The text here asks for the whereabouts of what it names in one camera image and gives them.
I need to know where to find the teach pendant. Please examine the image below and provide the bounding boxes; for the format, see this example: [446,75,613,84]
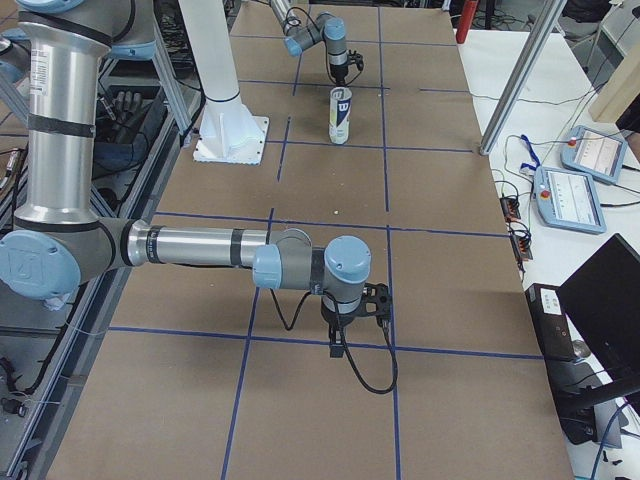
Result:
[533,166,607,234]
[560,125,628,185]

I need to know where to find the far orange circuit board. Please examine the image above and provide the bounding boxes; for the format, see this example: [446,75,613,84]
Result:
[499,196,521,221]

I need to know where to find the near orange circuit board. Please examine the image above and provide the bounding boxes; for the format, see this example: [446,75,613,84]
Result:
[509,229,533,263]

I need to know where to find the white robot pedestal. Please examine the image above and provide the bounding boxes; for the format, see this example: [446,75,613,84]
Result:
[179,0,269,165]

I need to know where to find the near teach pendant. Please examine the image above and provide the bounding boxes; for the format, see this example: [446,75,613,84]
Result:
[533,166,607,234]

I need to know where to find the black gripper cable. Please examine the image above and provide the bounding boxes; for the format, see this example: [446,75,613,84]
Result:
[268,287,400,395]

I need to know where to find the far teach pendant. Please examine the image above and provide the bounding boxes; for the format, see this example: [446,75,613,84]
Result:
[560,125,628,185]

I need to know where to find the wooden board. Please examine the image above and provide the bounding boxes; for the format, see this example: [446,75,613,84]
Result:
[589,43,640,123]

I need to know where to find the black computer box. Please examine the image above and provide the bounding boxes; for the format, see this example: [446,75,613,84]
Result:
[525,283,575,362]

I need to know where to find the aluminium frame post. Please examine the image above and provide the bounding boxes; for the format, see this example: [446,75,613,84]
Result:
[479,0,567,156]

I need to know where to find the red fire extinguisher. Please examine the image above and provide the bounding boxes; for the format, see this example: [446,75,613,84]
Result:
[455,0,478,45]

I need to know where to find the black monitor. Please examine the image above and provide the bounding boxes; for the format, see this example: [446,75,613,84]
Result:
[556,233,639,413]

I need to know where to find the blue network cable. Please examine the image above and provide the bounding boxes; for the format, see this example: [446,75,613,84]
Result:
[588,399,632,480]

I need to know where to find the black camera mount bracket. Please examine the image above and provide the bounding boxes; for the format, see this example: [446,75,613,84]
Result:
[359,283,392,327]

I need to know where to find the orange circuit board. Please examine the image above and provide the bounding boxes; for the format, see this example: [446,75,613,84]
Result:
[499,196,521,221]
[509,229,533,263]

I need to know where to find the tennis ball can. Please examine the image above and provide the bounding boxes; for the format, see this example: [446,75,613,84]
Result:
[329,87,352,145]

